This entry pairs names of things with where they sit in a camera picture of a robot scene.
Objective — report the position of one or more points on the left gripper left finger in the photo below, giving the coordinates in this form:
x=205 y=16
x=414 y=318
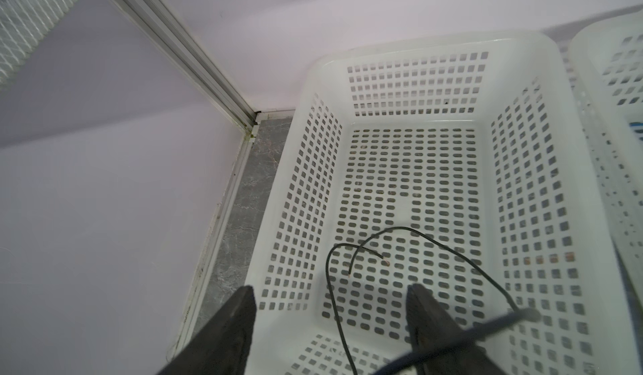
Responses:
x=223 y=345

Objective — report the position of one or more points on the white mesh wall box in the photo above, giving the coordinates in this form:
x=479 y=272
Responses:
x=24 y=24

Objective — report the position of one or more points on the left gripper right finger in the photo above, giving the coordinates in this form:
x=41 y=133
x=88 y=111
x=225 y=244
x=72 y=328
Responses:
x=430 y=325

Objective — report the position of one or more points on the middle white plastic basket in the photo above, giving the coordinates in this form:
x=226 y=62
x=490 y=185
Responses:
x=607 y=60

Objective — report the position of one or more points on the left white plastic basket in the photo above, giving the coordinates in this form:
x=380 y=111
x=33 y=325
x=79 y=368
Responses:
x=458 y=163

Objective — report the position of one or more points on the white plastic basket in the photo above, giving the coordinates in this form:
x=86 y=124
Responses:
x=458 y=163
x=607 y=60

